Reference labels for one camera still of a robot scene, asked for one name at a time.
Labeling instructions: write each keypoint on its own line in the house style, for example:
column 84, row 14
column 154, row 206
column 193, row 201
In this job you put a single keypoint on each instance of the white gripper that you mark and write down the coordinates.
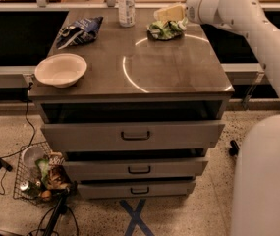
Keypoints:
column 192, row 9

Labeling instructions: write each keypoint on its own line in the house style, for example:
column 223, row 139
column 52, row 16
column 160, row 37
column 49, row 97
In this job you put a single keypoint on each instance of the green jalapeno chip bag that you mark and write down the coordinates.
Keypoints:
column 167, row 30

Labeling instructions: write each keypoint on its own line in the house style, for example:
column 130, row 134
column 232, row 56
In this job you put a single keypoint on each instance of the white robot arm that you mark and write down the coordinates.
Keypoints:
column 256, row 193

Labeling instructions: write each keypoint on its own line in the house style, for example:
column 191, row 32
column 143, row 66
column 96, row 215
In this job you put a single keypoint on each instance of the blue chip bag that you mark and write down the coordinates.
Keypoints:
column 79, row 32

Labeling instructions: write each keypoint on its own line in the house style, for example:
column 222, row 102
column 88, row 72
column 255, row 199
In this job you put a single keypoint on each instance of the white paper bowl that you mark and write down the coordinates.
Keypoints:
column 61, row 70

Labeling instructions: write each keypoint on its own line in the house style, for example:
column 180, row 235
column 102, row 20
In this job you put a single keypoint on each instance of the snack bag in basket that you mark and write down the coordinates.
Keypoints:
column 53, row 175

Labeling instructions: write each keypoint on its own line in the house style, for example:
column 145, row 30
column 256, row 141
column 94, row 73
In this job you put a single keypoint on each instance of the white plastic bottle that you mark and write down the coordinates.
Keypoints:
column 126, row 12

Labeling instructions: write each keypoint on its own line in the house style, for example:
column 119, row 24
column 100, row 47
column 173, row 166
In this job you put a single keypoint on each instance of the grey drawer cabinet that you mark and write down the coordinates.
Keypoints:
column 133, row 78

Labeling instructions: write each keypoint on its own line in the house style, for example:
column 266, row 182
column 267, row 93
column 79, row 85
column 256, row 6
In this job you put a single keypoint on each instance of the top grey drawer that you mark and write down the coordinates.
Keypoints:
column 132, row 136

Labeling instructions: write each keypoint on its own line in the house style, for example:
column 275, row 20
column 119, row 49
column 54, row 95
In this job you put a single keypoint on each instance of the grey drawer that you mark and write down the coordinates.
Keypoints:
column 136, row 189
column 132, row 136
column 135, row 169

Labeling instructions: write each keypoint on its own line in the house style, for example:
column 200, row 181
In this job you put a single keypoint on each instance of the black wheeled stand base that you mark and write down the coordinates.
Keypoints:
column 234, row 149

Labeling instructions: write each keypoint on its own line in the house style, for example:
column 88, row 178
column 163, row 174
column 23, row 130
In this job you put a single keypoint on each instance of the middle grey drawer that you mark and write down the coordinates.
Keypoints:
column 135, row 169

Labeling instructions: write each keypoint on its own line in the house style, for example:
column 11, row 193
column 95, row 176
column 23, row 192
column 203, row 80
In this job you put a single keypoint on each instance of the bottom grey drawer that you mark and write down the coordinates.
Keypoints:
column 136, row 189

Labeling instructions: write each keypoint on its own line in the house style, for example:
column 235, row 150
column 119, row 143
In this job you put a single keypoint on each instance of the blue tape cross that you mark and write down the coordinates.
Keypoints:
column 136, row 220

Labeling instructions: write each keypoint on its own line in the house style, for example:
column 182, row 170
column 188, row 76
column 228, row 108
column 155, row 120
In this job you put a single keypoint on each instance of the black tripod leg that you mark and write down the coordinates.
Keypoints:
column 59, row 209

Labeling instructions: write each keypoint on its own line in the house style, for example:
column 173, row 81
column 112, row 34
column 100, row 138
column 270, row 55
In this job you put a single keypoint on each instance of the wire basket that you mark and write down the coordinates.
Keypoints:
column 28, row 186

